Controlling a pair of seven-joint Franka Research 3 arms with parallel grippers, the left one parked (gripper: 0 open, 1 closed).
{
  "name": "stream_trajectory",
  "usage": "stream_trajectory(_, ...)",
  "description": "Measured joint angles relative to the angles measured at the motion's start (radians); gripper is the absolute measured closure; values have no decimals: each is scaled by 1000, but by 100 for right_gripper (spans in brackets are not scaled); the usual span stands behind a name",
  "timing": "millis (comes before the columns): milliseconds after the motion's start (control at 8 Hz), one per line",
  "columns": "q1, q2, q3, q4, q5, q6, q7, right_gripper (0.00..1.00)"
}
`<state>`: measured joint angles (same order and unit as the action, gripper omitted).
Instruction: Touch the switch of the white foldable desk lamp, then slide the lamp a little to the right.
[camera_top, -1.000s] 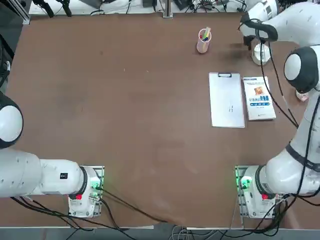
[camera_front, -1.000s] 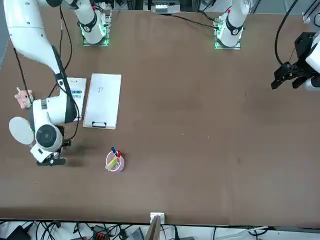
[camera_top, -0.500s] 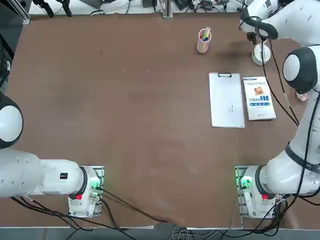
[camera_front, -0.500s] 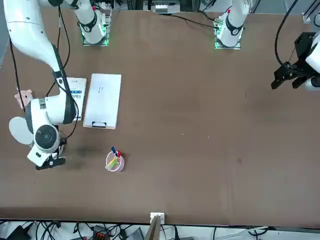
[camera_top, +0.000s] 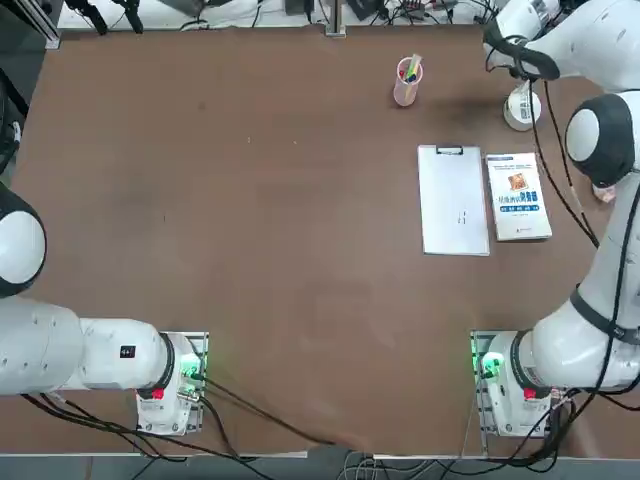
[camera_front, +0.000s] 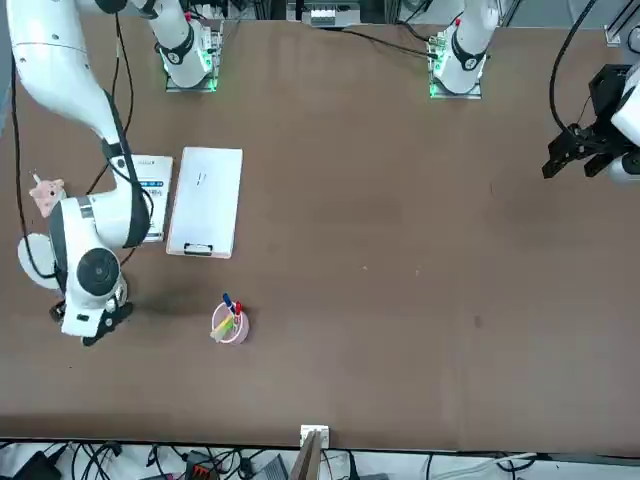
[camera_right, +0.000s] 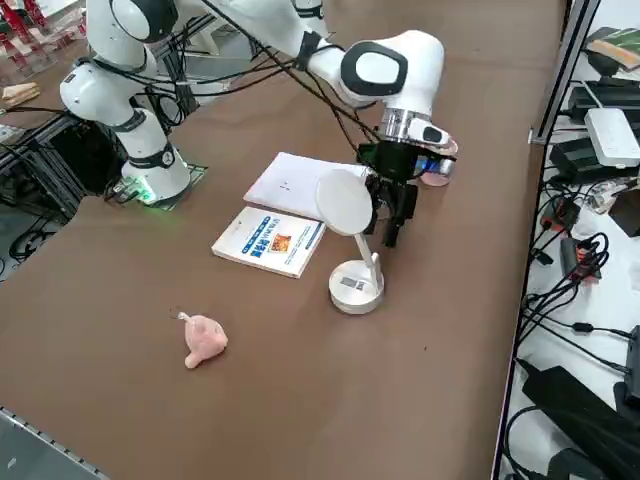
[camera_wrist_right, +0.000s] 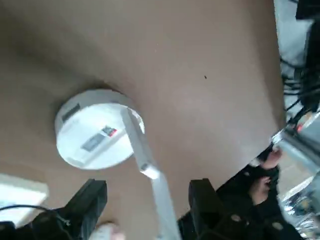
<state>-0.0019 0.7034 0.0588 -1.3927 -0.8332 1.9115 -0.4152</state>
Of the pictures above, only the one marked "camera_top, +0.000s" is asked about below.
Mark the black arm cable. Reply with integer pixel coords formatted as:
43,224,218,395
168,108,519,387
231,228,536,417
529,74,600,247

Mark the pink translucent pen cup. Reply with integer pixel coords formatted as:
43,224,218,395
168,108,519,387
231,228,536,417
393,53,426,108

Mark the black cable bundle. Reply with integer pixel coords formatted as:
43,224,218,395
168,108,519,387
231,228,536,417
19,392,241,459

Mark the black tripod leg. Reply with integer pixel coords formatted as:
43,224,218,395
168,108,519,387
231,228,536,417
64,0,109,36
113,0,145,34

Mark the white and blue book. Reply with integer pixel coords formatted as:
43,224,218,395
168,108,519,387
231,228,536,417
485,152,554,243

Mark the black table cable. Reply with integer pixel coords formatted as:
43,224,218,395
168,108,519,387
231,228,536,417
192,372,351,447
187,387,346,447

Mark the white clipboard with black clip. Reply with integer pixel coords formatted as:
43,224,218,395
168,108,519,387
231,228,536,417
417,144,491,257

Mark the aluminium profile rail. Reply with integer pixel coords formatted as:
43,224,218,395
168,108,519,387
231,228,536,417
0,0,61,50

